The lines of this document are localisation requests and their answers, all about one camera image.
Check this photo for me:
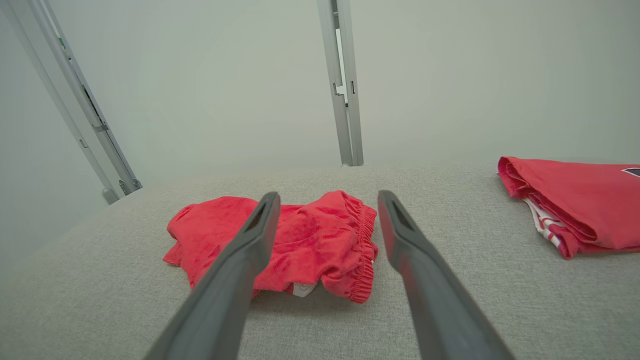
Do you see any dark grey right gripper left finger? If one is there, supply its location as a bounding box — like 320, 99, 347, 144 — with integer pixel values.
142, 191, 282, 360

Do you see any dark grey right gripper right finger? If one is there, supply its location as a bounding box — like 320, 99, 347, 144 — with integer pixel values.
377, 189, 516, 360

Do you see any red and white t-shirt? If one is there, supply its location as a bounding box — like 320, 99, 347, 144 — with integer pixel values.
497, 156, 640, 260

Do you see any grey metal wall post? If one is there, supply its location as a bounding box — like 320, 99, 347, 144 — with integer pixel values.
316, 0, 365, 168

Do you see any slanted grey metal frame post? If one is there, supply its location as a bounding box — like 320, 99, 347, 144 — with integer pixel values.
0, 0, 144, 206

